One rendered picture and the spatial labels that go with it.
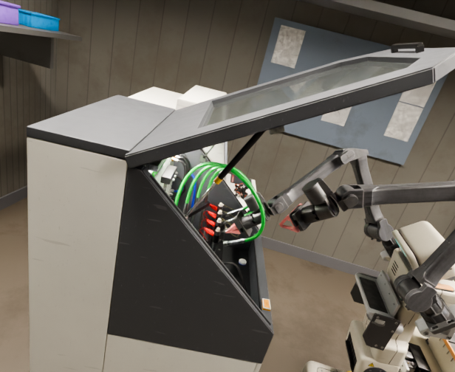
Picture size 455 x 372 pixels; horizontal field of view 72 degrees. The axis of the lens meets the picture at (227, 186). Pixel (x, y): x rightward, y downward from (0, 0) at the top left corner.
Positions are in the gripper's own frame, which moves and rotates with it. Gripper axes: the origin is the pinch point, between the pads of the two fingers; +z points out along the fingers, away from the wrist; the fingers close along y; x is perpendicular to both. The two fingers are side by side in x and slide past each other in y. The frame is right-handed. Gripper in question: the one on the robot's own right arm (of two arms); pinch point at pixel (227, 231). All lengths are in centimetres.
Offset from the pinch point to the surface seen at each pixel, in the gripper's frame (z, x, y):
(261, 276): -2.4, -0.2, -25.6
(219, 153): -2.8, -31.5, 29.1
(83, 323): 44, 46, 6
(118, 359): 46, 42, -14
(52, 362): 68, 48, -3
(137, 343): 34, 41, -12
